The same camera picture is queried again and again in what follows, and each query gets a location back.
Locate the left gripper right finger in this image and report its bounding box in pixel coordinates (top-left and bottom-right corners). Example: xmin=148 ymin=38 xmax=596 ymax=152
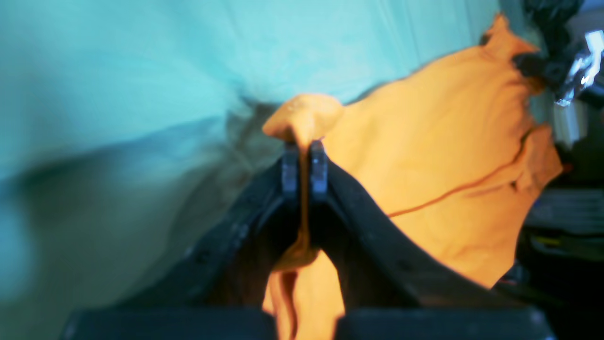
xmin=309 ymin=141 xmax=522 ymax=310

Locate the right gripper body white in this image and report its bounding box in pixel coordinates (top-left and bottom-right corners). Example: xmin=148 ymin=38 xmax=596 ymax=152
xmin=512 ymin=0 xmax=604 ymax=107

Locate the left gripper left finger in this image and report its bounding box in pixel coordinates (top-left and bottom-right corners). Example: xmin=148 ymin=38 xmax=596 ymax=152
xmin=118 ymin=144 xmax=301 ymax=309

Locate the orange T-shirt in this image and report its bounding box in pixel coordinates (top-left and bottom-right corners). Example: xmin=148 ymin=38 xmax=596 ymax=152
xmin=262 ymin=13 xmax=564 ymax=340

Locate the green table cloth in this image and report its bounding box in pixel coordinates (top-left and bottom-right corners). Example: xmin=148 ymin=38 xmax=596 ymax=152
xmin=1 ymin=0 xmax=526 ymax=340

